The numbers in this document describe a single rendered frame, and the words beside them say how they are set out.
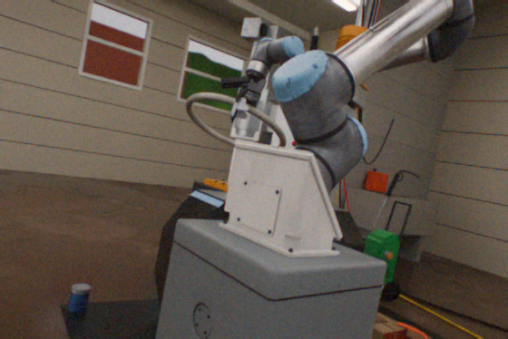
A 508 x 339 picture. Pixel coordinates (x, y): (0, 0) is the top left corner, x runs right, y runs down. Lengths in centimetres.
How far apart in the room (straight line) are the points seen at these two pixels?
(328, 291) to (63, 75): 734
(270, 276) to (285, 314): 9
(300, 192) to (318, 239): 14
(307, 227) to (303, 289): 14
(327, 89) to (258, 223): 36
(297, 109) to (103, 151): 732
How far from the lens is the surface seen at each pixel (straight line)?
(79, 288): 242
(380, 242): 365
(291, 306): 81
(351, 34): 300
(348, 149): 104
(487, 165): 682
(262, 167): 93
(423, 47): 146
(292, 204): 85
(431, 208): 578
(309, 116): 97
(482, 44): 734
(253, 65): 160
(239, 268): 83
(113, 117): 817
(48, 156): 791
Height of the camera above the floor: 105
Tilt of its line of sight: 3 degrees down
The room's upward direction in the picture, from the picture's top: 11 degrees clockwise
